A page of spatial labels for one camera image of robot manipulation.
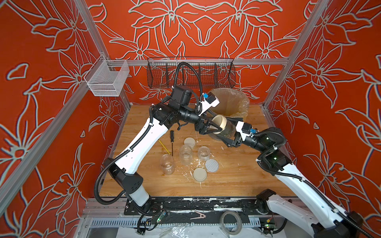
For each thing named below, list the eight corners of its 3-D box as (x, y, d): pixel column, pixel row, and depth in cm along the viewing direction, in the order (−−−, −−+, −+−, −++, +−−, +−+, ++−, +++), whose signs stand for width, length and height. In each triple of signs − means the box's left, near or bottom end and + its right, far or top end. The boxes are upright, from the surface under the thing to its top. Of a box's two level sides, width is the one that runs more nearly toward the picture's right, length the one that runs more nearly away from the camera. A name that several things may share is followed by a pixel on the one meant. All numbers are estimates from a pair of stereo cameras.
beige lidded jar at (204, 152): (198, 160, 91) (199, 156, 86) (198, 150, 95) (198, 146, 90) (209, 160, 91) (210, 156, 86) (208, 150, 95) (209, 145, 90)
